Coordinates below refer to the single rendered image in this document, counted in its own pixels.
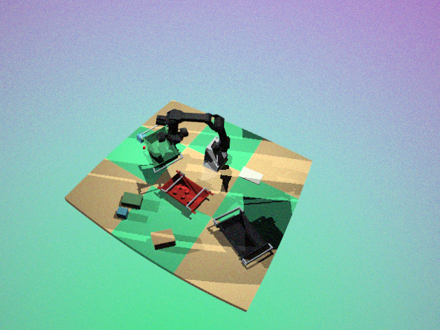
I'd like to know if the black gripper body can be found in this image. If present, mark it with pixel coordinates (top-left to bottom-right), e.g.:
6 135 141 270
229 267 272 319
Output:
156 127 189 142

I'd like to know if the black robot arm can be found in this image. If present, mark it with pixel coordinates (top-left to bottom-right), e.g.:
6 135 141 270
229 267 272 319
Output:
156 109 230 153

